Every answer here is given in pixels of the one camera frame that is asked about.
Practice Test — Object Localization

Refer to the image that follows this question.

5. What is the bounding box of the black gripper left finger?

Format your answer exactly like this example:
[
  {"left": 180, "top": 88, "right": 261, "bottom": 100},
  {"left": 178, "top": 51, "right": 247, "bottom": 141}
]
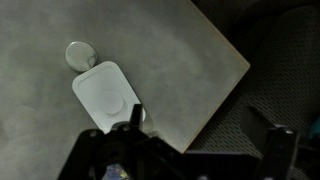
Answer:
[{"left": 58, "top": 103, "right": 188, "bottom": 180}]

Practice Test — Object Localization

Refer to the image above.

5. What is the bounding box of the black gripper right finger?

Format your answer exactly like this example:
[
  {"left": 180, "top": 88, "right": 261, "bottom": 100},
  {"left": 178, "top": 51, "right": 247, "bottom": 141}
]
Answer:
[{"left": 241, "top": 106, "right": 301, "bottom": 180}]

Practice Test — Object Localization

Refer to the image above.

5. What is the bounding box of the white square lid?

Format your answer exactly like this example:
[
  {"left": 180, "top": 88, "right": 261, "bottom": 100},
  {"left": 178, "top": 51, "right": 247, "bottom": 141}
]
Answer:
[{"left": 71, "top": 60, "right": 147, "bottom": 134}]

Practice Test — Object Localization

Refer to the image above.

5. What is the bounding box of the clear container with candies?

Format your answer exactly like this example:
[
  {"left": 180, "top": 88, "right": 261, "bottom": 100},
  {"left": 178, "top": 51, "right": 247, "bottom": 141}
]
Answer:
[{"left": 103, "top": 162, "right": 133, "bottom": 180}]

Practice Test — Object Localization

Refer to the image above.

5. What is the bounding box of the teal throw cushion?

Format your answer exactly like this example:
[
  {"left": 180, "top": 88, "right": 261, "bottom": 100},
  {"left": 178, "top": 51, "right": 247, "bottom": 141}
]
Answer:
[{"left": 308, "top": 116, "right": 320, "bottom": 141}]

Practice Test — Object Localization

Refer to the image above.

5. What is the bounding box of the dark grey fabric sofa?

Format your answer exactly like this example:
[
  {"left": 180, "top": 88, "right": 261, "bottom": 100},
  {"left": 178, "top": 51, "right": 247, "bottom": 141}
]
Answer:
[{"left": 184, "top": 0, "right": 320, "bottom": 180}]

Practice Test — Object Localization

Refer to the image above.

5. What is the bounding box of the round silver metal disc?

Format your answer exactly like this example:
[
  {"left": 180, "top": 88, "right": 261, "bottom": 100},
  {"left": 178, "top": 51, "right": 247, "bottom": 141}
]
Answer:
[{"left": 64, "top": 40, "right": 99, "bottom": 73}]

